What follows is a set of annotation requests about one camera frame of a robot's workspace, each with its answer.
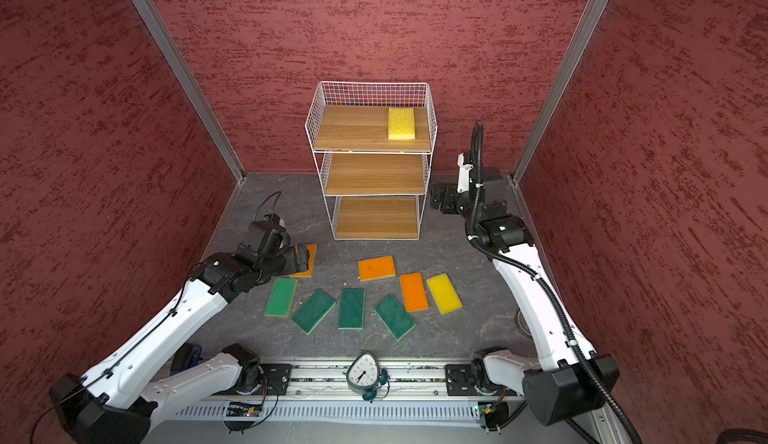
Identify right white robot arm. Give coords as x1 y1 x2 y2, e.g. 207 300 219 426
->
429 181 626 426

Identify wooden shelf board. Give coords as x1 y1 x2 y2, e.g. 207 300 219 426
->
321 153 428 197
310 106 432 154
334 196 419 240

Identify orange sponge right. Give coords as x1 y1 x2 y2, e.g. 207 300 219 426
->
399 273 429 313

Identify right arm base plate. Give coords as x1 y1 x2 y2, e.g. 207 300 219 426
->
444 364 501 397

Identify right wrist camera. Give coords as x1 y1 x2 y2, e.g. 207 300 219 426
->
457 153 474 194

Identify white kitchen timer dial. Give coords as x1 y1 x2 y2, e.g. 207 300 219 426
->
345 351 389 403

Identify dark green sponge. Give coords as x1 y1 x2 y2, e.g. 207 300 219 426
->
291 289 336 335
374 294 416 341
338 288 365 330

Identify black corrugated cable hose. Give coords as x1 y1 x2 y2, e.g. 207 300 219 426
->
466 121 644 444

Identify middle wooden shelf board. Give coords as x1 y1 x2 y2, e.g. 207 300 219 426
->
321 153 428 197

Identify white wire shelf rack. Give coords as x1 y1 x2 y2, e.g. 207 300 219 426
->
305 81 438 240

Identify top wooden shelf board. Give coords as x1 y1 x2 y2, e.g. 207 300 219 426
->
310 106 432 154

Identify dark green sponge upright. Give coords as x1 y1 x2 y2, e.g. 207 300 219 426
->
338 288 365 330

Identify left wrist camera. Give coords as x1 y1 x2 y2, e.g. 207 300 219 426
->
252 191 282 225

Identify yellow sponge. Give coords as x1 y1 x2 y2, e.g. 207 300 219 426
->
388 108 416 141
427 273 463 315

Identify orange sponge centre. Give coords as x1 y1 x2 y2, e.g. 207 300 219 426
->
358 256 396 282

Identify bottom wooden shelf board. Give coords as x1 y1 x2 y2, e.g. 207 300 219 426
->
334 196 419 240

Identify blue stapler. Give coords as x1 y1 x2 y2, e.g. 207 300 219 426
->
170 343 202 376

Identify orange sponge far left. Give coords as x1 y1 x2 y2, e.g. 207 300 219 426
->
291 244 317 279

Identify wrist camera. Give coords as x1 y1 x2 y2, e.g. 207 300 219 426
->
457 153 474 194
252 191 282 225

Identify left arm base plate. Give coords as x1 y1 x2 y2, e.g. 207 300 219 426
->
232 362 293 396

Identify aluminium mounting rail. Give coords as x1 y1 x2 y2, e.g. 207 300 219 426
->
122 358 610 403

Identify orange sponge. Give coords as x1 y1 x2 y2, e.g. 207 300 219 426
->
291 244 317 279
399 273 429 313
358 256 396 282

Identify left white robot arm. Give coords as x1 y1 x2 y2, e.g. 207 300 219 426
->
49 214 310 443

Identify brown tape roll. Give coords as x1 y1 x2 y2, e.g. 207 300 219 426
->
514 309 533 340

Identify light green sponge left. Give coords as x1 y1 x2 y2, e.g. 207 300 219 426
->
264 278 298 318

